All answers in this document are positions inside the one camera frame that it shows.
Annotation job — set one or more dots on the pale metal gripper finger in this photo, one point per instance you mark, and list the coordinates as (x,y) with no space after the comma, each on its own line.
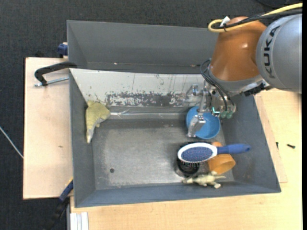
(195,89)
(197,126)

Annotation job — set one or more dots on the blue bowl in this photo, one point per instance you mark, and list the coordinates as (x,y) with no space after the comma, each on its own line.
(211,128)

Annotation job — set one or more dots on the blue and white hairbrush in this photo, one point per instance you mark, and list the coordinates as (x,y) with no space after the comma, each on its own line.
(196,153)

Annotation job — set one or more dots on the black round container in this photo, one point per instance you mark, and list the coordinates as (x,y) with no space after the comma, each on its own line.
(186,169)

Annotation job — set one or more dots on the orange cup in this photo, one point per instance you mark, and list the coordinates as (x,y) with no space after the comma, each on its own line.
(221,164)

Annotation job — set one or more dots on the pale toy dinosaur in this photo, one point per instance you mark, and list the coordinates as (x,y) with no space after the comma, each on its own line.
(204,180)

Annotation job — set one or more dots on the grey metal bin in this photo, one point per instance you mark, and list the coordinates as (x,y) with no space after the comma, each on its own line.
(134,152)

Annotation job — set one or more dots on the small black screw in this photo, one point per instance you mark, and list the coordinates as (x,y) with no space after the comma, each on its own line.
(291,146)

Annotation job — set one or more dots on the yellow-green plush toy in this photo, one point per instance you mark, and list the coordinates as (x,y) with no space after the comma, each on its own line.
(96,114)

